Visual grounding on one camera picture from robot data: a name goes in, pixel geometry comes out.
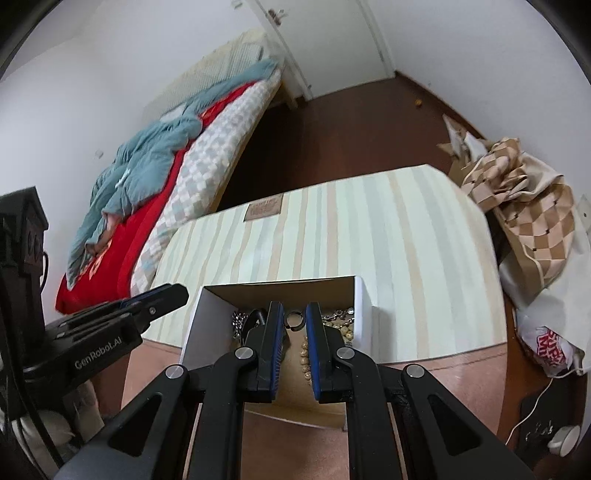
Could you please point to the beige checkered cloth bag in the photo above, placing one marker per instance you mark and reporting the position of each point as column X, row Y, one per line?
column 521, row 203

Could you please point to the cream bed sheet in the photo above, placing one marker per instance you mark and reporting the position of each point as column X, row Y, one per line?
column 221, row 60

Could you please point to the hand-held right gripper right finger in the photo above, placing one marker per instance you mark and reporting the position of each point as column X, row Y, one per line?
column 314, row 350

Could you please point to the white door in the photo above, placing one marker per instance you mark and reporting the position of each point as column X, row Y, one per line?
column 332, row 41

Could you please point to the flat black device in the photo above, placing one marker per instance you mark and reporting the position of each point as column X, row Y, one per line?
column 540, row 415

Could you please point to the white cup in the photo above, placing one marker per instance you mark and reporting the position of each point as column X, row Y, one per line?
column 563, row 437

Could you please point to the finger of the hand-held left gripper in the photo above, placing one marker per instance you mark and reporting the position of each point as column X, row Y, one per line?
column 168, row 295
column 138, row 299

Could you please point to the grey white checkered quilt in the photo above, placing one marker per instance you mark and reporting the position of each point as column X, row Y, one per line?
column 207, row 161

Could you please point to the white power strip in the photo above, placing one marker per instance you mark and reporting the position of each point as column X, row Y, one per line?
column 585, row 207

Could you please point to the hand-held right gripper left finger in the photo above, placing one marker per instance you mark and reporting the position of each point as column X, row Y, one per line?
column 277, row 350

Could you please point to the white plastic bag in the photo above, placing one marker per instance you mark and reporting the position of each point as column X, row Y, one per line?
column 549, row 314

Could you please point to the white cloth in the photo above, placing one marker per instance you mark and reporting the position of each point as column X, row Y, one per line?
column 46, row 427

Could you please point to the black smartwatch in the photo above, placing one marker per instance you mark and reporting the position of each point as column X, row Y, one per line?
column 255, row 316

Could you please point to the white cardboard box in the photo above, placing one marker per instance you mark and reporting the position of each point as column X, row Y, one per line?
column 364, row 323

